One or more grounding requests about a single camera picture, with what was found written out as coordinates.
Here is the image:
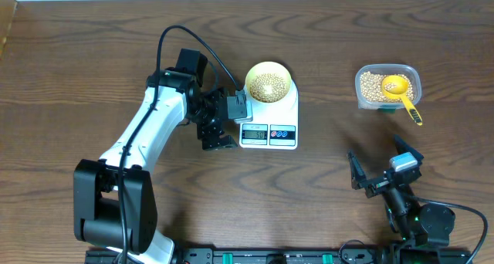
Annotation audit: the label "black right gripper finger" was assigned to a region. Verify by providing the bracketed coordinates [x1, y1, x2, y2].
[347, 151, 367, 190]
[394, 134, 424, 160]

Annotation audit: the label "yellow plastic scoop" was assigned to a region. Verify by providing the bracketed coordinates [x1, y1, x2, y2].
[381, 75, 423, 126]

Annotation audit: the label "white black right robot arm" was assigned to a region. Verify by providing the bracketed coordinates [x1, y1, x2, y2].
[347, 135, 455, 263]

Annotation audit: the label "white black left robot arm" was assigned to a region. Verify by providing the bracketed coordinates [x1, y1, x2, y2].
[73, 49, 248, 263]

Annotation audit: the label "soybeans in bowl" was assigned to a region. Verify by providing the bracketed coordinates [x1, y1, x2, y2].
[249, 73, 289, 103]

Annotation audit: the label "pale yellow bowl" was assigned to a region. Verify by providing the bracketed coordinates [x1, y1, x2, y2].
[245, 61, 293, 103]

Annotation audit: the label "white digital kitchen scale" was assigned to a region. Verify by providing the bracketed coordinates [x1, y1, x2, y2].
[239, 81, 299, 150]

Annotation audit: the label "soybeans in container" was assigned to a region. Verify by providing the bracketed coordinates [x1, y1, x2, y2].
[360, 71, 415, 103]

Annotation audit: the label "clear plastic container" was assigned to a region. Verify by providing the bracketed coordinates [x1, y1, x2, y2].
[355, 64, 422, 110]

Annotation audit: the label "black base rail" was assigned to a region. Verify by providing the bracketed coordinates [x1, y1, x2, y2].
[84, 247, 472, 264]

